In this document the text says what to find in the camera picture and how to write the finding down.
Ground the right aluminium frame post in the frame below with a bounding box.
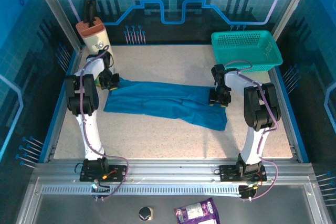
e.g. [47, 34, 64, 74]
[270, 0, 316, 42]

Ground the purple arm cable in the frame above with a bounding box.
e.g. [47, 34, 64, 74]
[225, 60, 279, 201]
[79, 45, 130, 200]

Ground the black round knob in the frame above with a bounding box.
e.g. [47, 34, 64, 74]
[138, 207, 153, 221]

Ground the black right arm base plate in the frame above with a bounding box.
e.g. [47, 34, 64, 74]
[219, 165, 267, 183]

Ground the slotted grey cable duct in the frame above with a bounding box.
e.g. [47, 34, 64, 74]
[40, 185, 242, 196]

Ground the beige knife block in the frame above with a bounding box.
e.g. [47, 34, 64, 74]
[75, 16, 115, 74]

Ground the left aluminium side rail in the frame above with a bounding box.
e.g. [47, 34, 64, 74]
[43, 48, 82, 163]

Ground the aluminium front rail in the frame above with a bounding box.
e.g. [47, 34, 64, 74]
[34, 157, 316, 183]

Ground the aluminium frame post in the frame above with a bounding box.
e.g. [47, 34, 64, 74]
[270, 0, 316, 42]
[28, 0, 84, 53]

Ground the black knife handle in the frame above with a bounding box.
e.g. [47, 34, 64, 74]
[83, 0, 97, 28]

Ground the left aluminium frame post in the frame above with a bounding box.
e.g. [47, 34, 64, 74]
[28, 0, 84, 53]

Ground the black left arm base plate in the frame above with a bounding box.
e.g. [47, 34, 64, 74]
[79, 165, 128, 183]

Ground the purple snack packet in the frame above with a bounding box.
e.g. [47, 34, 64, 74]
[174, 197, 220, 224]

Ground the blue t-shirt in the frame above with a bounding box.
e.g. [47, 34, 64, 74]
[103, 78, 228, 132]

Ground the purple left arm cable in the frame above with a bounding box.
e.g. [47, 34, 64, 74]
[79, 45, 130, 200]

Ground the right aluminium side rail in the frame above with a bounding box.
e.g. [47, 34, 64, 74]
[269, 66, 310, 163]

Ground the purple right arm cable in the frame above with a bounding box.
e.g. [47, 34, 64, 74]
[225, 60, 279, 201]

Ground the aluminium side rail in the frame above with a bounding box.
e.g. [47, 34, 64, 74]
[43, 48, 82, 163]
[269, 66, 310, 163]

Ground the teal plastic basket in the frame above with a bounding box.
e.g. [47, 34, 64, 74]
[211, 30, 284, 74]

